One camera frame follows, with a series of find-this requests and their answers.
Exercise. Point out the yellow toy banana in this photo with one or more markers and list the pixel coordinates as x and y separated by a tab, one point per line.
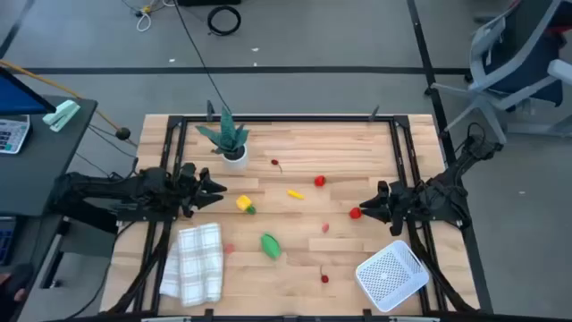
295	194

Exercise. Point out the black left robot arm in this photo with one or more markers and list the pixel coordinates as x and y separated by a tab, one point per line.
111	188

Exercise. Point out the grey desk base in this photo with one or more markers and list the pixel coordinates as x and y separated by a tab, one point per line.
85	250

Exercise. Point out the red toy cherry with stem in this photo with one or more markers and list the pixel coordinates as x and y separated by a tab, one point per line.
324	278
274	162

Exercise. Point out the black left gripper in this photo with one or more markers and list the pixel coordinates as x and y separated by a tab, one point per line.
187	188

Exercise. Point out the green snake plant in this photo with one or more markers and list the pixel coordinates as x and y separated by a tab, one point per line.
228	132

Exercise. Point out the white plant pot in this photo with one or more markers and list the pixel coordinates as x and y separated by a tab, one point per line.
235	162

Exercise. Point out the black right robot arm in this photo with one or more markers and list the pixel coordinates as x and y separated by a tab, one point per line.
447	197

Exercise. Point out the small red toy fruit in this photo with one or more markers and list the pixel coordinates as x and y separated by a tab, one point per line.
319	180
355	213

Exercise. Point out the dark computer keyboard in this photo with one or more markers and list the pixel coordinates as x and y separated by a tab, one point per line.
5	241

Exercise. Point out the green toy leaf vegetable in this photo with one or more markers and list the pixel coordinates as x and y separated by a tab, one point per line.
271	246

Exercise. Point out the yellow toy vegetable green stem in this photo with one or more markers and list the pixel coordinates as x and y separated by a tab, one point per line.
243	202

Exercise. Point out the small pink toy piece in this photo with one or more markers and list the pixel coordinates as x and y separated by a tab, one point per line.
325	227
229	248

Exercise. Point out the white checked cloth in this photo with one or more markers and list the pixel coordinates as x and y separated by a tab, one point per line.
196	264

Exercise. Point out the person's hand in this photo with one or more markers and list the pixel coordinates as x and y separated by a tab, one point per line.
20	296

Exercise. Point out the black side desk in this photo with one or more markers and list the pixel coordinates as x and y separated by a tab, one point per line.
40	170

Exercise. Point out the grey desk calculator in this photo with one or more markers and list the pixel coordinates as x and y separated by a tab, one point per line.
12	134

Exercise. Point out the black computer mouse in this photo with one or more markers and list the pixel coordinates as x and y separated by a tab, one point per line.
21	275

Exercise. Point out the computer monitor blue screen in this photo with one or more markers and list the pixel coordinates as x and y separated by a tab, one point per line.
18	98

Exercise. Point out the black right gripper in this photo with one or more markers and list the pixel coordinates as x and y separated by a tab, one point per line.
402	203

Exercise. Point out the black frame clamp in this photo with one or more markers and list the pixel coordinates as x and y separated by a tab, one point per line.
210	112
373	114

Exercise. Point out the grey office chair blue seat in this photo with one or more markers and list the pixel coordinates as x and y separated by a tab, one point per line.
514	53

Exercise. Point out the mint green stapler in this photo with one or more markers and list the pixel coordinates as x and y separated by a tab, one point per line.
60	116

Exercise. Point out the white perforated plastic basket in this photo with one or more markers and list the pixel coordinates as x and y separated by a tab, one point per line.
391	275

